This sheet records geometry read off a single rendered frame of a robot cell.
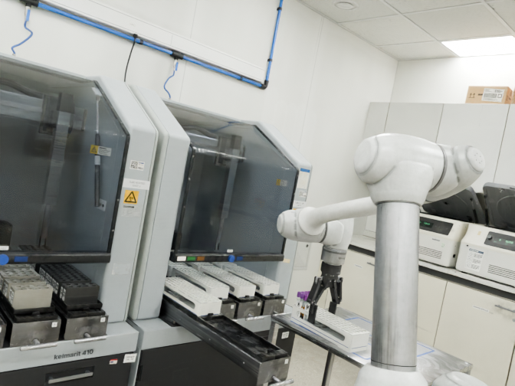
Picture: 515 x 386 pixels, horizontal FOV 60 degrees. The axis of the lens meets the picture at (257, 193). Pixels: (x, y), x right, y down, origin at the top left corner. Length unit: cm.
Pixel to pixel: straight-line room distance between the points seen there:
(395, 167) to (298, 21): 275
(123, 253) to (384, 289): 94
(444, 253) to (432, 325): 55
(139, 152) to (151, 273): 45
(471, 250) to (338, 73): 182
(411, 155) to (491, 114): 286
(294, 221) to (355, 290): 253
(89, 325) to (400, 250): 100
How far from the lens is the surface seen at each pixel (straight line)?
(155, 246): 170
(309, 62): 380
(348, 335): 161
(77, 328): 157
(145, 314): 178
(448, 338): 367
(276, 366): 147
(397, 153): 108
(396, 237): 108
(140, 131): 160
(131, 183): 160
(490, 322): 353
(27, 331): 152
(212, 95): 313
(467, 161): 119
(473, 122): 397
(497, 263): 350
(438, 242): 364
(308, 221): 151
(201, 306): 165
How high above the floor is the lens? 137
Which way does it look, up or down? 3 degrees down
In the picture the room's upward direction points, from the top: 11 degrees clockwise
